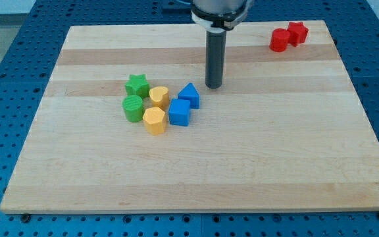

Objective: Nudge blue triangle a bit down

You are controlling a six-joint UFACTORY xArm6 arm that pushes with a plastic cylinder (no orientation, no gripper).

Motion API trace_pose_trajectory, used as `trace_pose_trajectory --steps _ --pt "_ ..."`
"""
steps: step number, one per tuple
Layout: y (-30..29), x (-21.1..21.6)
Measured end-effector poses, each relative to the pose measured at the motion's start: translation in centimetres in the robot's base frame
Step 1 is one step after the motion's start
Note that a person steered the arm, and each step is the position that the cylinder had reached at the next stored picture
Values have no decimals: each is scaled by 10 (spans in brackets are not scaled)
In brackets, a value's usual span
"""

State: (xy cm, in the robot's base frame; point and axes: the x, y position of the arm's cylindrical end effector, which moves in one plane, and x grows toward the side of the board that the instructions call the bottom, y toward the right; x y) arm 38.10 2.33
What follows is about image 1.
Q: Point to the blue triangle block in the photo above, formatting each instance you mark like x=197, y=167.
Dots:
x=190, y=93

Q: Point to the light wooden board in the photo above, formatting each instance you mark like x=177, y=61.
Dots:
x=286, y=132

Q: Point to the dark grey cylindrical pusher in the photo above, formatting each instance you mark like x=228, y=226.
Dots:
x=215, y=52

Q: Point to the red cylinder block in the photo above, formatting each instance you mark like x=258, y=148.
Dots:
x=279, y=40

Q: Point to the red star block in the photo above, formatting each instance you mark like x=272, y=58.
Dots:
x=298, y=33

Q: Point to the yellow hexagon block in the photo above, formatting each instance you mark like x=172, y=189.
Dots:
x=154, y=120

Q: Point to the blue cube block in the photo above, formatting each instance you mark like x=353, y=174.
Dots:
x=179, y=112

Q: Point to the green star block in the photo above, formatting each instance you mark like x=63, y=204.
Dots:
x=137, y=84

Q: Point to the yellow heart block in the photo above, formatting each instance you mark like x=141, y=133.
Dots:
x=159, y=97

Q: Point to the green cylinder block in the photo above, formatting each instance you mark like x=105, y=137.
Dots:
x=133, y=108

